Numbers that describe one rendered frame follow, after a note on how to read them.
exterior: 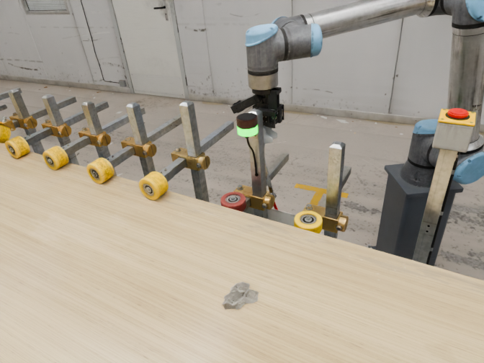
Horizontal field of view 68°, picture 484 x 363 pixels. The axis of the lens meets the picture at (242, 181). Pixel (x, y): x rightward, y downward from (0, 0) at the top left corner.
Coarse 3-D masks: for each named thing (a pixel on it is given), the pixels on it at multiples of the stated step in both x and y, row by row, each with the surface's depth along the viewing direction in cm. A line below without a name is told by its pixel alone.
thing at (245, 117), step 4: (240, 116) 102; (244, 116) 102; (248, 116) 102; (252, 116) 102; (244, 120) 100; (248, 128) 101; (252, 136) 108; (256, 136) 107; (248, 144) 106; (252, 148) 109; (252, 152) 110; (256, 172) 114
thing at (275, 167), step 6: (282, 156) 143; (288, 156) 145; (276, 162) 140; (282, 162) 141; (270, 168) 137; (276, 168) 137; (270, 174) 133; (276, 174) 138; (246, 198) 121; (246, 204) 120
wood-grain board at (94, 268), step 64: (0, 192) 129; (64, 192) 126; (128, 192) 123; (0, 256) 100; (64, 256) 98; (128, 256) 96; (192, 256) 95; (256, 256) 93; (320, 256) 91; (384, 256) 89; (0, 320) 82; (64, 320) 81; (128, 320) 80; (192, 320) 78; (256, 320) 77; (320, 320) 76; (384, 320) 75; (448, 320) 74
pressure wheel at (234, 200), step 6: (228, 192) 117; (234, 192) 117; (222, 198) 115; (228, 198) 115; (234, 198) 114; (240, 198) 114; (222, 204) 113; (228, 204) 112; (234, 204) 111; (240, 204) 111; (240, 210) 112
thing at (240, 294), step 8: (232, 288) 84; (240, 288) 84; (248, 288) 84; (224, 296) 83; (232, 296) 81; (240, 296) 82; (248, 296) 81; (256, 296) 82; (224, 304) 80; (232, 304) 80; (240, 304) 80
